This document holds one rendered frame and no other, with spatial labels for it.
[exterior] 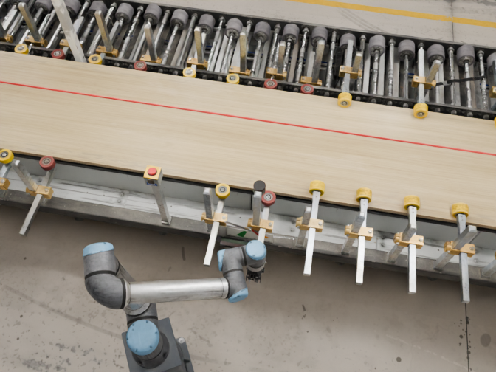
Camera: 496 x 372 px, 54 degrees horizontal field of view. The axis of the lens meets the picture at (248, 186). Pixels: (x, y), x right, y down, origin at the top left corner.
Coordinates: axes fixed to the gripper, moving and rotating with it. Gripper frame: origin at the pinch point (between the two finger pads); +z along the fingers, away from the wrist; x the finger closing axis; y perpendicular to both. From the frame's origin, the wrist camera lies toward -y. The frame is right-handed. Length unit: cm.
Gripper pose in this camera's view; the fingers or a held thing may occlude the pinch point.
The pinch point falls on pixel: (255, 274)
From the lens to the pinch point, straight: 249.3
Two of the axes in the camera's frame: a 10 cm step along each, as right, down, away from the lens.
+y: -1.8, 8.3, -5.2
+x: 9.8, 1.6, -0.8
